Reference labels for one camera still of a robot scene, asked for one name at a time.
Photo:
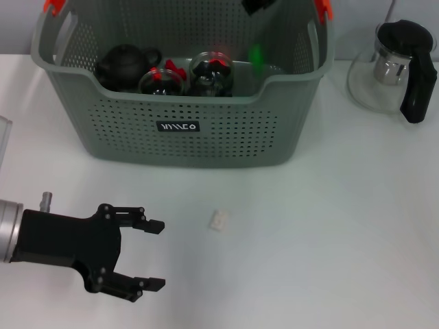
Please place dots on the glass jar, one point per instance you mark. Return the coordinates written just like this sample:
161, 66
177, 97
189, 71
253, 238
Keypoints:
164, 87
211, 80

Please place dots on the green toy brick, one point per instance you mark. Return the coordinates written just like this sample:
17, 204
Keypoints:
255, 58

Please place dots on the dark red long brick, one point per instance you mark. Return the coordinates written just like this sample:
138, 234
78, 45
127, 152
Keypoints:
175, 68

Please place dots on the grey perforated plastic storage bin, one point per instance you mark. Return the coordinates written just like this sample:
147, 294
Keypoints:
137, 144

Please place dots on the small white toy brick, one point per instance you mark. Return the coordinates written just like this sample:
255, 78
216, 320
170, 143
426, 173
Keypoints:
218, 220

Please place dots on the black clay teapot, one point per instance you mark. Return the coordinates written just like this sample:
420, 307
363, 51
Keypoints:
121, 65

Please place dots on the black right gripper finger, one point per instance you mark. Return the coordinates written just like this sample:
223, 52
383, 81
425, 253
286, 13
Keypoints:
257, 5

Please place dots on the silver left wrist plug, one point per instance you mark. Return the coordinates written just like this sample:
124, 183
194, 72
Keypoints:
47, 201

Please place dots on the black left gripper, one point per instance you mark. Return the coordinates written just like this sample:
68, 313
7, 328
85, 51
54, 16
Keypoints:
68, 240

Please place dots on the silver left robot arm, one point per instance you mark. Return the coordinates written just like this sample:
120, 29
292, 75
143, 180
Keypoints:
8, 229

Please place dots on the bright red long brick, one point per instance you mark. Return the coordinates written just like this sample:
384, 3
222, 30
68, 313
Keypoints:
216, 62

